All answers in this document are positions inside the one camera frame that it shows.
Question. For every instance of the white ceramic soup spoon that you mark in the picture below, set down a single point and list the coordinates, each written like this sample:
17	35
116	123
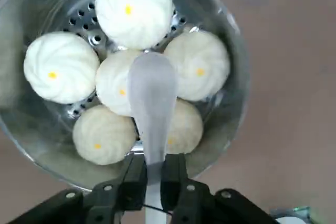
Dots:
153	90

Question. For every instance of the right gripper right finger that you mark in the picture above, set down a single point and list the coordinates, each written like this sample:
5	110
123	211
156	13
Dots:
176	190

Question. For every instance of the stainless steel steamer pot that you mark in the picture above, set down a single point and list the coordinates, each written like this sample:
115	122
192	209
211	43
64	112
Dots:
39	142

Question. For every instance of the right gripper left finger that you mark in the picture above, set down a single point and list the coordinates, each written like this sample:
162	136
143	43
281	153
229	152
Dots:
128	190

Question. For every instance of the white steamed bun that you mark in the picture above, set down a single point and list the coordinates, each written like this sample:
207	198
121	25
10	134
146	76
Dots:
105	129
60	58
110	82
186	127
204	58
126	30

